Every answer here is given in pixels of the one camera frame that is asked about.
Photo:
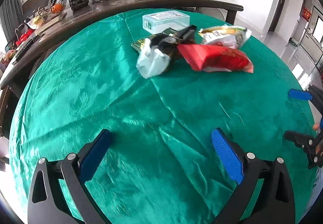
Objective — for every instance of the white green snack bag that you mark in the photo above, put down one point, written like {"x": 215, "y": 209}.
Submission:
{"x": 229, "y": 36}

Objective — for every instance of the clear plastic tissue box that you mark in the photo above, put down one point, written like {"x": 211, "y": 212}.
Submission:
{"x": 158, "y": 22}

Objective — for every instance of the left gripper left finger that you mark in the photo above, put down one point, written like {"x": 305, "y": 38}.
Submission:
{"x": 46, "y": 201}

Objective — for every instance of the red snack packet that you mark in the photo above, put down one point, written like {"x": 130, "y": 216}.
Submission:
{"x": 213, "y": 58}

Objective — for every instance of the grey curtain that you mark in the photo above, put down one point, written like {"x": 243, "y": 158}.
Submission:
{"x": 11, "y": 17}

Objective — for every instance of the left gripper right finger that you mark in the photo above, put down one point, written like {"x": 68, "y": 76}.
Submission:
{"x": 275, "y": 202}

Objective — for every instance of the black gold tea packet bundle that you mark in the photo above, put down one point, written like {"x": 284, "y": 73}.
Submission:
{"x": 158, "y": 52}

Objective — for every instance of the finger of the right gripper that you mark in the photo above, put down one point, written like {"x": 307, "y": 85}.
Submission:
{"x": 309, "y": 145}
{"x": 300, "y": 94}

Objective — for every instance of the dark wooden coffee table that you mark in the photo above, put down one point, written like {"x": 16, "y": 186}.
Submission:
{"x": 73, "y": 22}

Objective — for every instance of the green tablecloth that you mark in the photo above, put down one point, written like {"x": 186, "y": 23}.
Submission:
{"x": 161, "y": 167}

